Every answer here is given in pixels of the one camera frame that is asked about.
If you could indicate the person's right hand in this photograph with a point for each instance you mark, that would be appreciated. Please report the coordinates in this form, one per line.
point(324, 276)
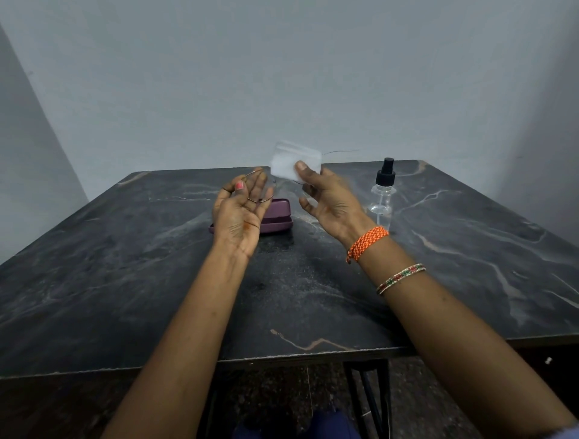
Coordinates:
point(337, 208)

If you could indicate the person's left hand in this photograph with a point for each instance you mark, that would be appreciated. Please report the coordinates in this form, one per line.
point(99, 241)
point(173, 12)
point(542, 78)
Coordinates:
point(235, 221)

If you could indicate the person's left thumb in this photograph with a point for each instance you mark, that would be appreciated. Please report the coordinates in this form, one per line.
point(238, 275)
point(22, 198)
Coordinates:
point(231, 189)

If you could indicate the person's right thumb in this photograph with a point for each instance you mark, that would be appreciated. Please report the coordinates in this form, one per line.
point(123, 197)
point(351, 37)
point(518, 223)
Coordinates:
point(304, 169)

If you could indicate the white cleaning cloth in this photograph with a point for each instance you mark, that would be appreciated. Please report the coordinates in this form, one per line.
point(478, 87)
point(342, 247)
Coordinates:
point(289, 163)

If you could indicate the person's left forearm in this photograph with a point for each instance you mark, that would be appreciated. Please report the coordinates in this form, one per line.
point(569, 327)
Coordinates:
point(190, 343)

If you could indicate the person's right forearm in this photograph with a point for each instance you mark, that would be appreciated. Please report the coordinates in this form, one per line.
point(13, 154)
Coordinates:
point(443, 330)

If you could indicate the purple eyeglasses case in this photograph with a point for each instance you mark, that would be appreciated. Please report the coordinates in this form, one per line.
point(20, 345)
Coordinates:
point(278, 217)

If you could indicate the clear spray bottle black nozzle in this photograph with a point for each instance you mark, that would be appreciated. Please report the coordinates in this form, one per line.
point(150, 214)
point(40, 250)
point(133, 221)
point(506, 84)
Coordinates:
point(382, 199)

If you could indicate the beaded red green bangle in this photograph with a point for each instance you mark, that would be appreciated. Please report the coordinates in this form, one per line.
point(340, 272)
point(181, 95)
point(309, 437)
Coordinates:
point(400, 279)

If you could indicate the person's blue trousers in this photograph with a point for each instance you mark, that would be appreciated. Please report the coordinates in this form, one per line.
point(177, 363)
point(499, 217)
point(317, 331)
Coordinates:
point(316, 427)

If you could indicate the person's light purple sleeve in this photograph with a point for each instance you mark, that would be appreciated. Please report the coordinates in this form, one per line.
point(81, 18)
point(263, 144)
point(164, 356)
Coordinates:
point(567, 432)

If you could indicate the black metal table frame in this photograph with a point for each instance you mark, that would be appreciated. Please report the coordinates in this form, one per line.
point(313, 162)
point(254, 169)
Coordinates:
point(377, 398)

